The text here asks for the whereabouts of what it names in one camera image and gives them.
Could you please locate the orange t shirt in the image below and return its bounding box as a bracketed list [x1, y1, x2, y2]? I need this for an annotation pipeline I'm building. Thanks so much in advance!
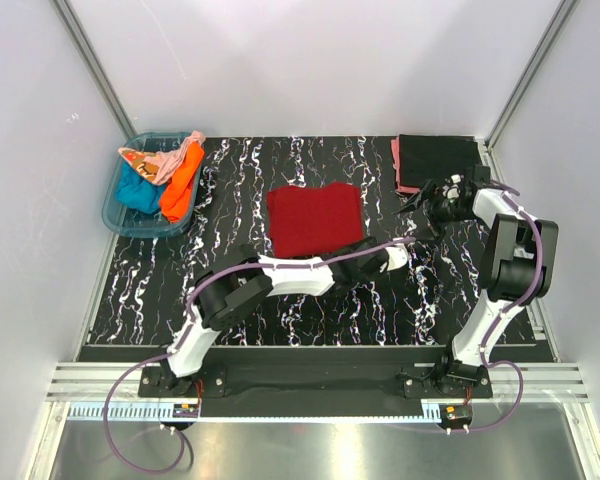
[159, 142, 204, 223]

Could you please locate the red t shirt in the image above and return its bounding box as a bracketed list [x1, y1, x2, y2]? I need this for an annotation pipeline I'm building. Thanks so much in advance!
[266, 182, 364, 258]

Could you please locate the blue t shirt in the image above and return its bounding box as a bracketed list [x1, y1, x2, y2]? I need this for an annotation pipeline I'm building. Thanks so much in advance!
[115, 163, 166, 215]

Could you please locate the folded black t shirt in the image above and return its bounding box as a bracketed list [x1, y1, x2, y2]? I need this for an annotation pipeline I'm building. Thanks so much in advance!
[427, 136, 482, 180]

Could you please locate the blue plastic bin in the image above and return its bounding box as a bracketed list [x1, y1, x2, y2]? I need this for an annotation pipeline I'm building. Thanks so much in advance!
[102, 132, 202, 238]

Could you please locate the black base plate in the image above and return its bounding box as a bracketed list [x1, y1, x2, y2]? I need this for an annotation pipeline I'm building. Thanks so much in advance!
[138, 346, 493, 419]

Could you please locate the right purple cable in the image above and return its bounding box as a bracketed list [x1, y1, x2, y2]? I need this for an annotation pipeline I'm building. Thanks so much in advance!
[404, 180, 546, 434]

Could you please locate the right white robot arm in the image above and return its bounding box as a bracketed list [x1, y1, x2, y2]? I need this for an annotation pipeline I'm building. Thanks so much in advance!
[401, 165, 559, 394]

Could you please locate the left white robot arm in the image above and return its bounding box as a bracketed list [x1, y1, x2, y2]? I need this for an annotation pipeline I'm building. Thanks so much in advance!
[166, 237, 414, 378]

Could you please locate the purple cable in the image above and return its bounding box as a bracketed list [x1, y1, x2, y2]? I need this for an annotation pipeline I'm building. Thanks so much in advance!
[102, 237, 416, 474]
[404, 180, 546, 434]

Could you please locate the pink printed t shirt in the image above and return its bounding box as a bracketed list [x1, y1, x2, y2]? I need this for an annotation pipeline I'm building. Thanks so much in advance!
[118, 131, 206, 186]

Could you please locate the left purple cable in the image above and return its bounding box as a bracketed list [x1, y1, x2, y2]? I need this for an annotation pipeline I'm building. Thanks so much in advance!
[102, 237, 416, 474]

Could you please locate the white slotted cable duct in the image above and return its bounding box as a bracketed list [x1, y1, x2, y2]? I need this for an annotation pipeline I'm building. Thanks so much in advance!
[68, 402, 441, 422]

